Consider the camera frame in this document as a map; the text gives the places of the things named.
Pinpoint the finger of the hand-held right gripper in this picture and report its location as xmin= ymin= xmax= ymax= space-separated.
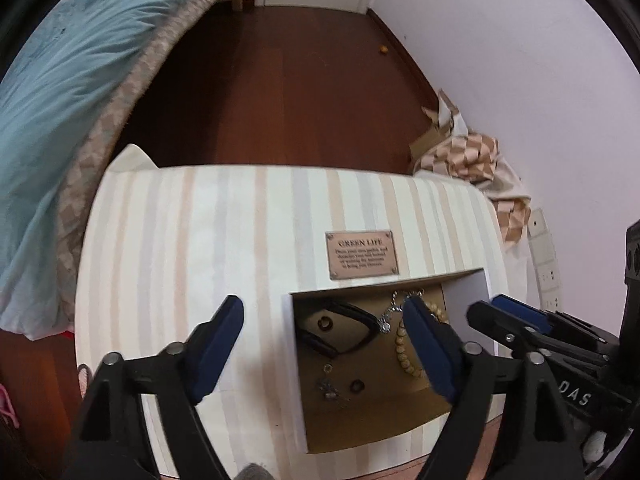
xmin=491 ymin=294 xmax=622 ymax=357
xmin=466 ymin=301 xmax=618 ymax=377

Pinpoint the brown checked blanket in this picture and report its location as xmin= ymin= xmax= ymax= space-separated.
xmin=415 ymin=130 xmax=533 ymax=243

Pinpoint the striped fabric storage box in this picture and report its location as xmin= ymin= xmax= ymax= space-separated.
xmin=74 ymin=144 xmax=528 ymax=480

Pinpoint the white power strip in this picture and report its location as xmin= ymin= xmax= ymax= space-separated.
xmin=527 ymin=207 xmax=563 ymax=311

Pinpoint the white cloth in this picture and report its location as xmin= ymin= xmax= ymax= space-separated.
xmin=477 ymin=155 xmax=531 ymax=203

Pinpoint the pink object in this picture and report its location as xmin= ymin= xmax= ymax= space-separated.
xmin=0 ymin=385 xmax=21 ymax=429

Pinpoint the light blue duvet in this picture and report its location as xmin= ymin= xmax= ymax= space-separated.
xmin=0 ymin=0 xmax=211 ymax=336

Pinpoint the brown tablecloth label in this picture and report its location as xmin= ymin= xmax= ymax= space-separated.
xmin=325 ymin=230 xmax=401 ymax=281

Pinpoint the silver chain bracelet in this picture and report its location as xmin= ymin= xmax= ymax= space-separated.
xmin=387 ymin=287 xmax=427 ymax=317

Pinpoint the bed with patterned sheet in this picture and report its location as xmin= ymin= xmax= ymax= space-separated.
xmin=55 ymin=0 xmax=248 ymax=241

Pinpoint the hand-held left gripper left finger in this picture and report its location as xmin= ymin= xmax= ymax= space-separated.
xmin=70 ymin=295 xmax=246 ymax=480

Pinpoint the grey fuzzy cloth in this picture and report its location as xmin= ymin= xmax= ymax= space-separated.
xmin=235 ymin=462 xmax=273 ymax=480

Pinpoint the wooden bead bracelet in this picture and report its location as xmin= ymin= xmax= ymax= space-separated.
xmin=395 ymin=300 xmax=449 ymax=378

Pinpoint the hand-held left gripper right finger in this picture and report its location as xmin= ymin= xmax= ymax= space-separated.
xmin=402 ymin=294 xmax=586 ymax=480

